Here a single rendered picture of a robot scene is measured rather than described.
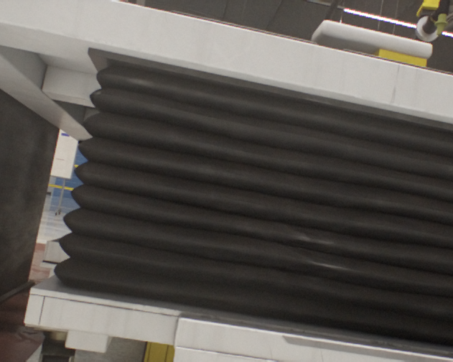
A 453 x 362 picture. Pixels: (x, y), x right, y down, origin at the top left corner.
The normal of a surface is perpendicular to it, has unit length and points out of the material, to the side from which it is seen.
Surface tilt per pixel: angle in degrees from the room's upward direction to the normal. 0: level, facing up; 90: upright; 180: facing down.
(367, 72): 90
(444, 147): 135
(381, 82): 90
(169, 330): 90
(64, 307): 90
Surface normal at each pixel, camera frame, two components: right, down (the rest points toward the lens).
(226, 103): -0.04, 0.65
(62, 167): 0.24, -0.04
